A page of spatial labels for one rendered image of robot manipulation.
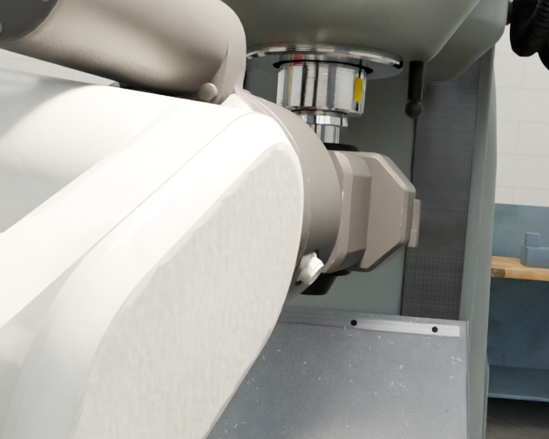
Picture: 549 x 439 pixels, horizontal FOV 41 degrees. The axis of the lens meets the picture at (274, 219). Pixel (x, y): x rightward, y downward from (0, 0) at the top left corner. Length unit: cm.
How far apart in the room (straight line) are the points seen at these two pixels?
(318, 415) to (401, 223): 44
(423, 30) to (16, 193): 24
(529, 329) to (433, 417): 407
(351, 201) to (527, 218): 445
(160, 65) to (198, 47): 1
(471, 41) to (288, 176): 37
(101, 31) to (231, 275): 6
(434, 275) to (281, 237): 61
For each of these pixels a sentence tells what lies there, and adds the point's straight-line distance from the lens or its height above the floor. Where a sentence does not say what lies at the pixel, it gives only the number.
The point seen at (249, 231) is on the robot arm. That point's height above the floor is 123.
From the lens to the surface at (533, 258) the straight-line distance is 412.
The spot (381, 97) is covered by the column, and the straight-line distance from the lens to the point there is 78.
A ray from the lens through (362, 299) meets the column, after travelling 78.
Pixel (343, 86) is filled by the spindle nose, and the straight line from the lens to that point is 39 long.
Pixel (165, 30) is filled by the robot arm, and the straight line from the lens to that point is 19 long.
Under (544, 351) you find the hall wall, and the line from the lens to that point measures 488.
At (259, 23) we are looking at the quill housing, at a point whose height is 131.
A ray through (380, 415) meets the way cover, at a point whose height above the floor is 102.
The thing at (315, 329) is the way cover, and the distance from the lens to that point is 77.
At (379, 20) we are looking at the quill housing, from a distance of 34.
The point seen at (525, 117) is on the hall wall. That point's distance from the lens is 476.
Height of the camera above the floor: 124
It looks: 3 degrees down
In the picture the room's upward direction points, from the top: 4 degrees clockwise
